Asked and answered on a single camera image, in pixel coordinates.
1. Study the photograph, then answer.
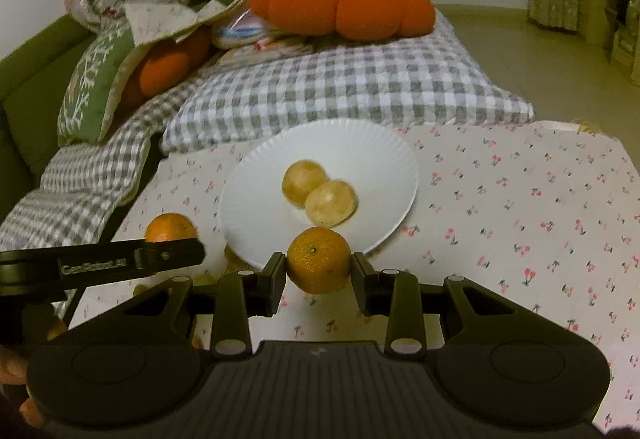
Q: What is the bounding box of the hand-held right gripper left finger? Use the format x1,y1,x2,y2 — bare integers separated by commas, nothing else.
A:
75,251,287,360

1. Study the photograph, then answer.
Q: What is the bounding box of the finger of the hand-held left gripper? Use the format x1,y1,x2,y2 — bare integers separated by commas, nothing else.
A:
135,238,207,273

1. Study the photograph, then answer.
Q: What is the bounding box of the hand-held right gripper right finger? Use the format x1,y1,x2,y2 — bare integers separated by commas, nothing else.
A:
350,253,576,355

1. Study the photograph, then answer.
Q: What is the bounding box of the orange tangerine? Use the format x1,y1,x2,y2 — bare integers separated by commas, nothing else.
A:
286,227,352,295
145,213,199,244

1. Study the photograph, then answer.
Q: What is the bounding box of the white ribbed plate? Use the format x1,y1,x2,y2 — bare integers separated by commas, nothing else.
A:
219,120,419,271

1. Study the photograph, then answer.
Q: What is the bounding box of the person's left hand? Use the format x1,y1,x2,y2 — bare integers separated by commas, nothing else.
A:
0,345,45,429

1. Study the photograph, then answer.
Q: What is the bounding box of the grey gingham blanket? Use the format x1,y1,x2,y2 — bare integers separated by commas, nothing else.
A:
0,82,213,317

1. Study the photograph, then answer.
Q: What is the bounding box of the cherry-print white cloth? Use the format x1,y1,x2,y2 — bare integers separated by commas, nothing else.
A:
65,119,640,436

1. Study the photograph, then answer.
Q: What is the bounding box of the green sofa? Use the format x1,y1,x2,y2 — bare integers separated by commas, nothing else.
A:
0,13,103,222

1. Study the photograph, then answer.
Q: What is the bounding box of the green embroidered pillow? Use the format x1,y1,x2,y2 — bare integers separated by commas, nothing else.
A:
56,16,151,146

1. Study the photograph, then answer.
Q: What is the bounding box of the small orange pumpkin cushion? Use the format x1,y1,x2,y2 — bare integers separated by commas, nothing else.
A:
120,26,213,109

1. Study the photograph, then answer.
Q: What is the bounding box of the grey gingham pillow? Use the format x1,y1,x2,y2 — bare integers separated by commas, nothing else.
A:
161,14,533,155

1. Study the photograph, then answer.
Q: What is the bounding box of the stack of books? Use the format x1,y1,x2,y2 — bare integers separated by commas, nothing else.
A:
211,9,313,66

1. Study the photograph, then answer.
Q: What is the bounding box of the large orange pumpkin cushion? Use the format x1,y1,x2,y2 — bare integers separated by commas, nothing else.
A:
247,0,436,42

